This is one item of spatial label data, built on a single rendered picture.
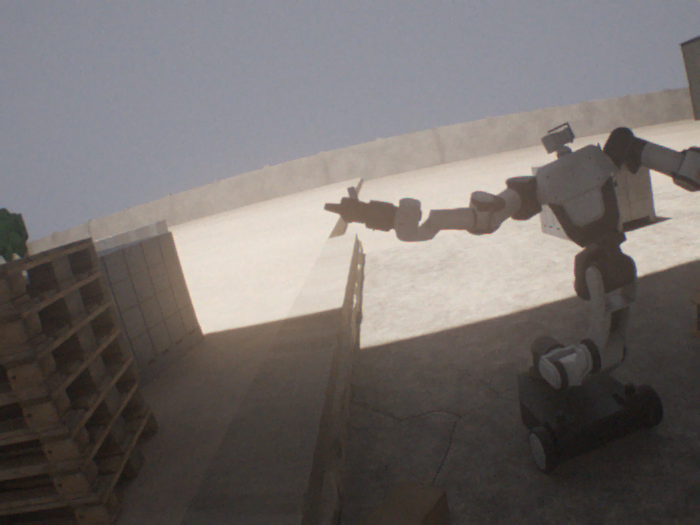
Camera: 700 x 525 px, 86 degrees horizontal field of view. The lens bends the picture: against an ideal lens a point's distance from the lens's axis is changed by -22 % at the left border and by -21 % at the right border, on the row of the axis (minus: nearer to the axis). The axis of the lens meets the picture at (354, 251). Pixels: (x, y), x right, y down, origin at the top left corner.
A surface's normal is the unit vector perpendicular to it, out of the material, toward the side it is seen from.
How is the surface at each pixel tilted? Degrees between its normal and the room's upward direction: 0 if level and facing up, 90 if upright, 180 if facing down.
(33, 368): 89
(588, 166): 69
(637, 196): 90
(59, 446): 90
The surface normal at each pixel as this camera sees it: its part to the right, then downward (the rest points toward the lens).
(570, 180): -0.59, -0.09
